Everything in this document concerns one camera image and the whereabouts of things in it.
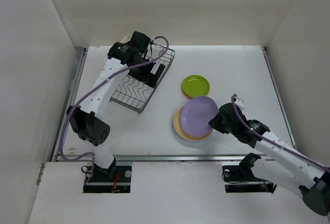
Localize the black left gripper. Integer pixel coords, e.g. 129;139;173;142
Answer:
128;54;165;89

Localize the orange plate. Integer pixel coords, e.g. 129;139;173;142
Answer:
181;90;192;99

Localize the beige plate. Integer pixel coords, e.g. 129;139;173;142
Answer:
173;108;213;142

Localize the green plate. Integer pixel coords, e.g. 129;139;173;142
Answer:
181;75;210;98

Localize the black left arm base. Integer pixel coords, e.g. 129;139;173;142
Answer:
81;162;132;194

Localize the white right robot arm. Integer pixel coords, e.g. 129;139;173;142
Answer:
209;102;329;216

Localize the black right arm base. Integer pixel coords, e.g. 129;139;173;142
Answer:
222;165;277;194

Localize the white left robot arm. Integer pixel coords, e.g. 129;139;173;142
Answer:
61;31;169;181

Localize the white plastic cutlery holder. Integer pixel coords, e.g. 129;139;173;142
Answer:
121;35;131;43

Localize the grey wire dish rack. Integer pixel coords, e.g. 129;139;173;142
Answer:
110;48;175;113

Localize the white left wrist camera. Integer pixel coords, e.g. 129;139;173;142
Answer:
146;41;165;60

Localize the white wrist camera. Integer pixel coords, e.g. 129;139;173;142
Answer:
234;96;244;111
146;41;165;60

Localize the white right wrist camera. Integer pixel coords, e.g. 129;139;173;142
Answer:
234;96;244;111

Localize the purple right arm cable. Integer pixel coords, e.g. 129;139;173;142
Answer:
231;94;330;173

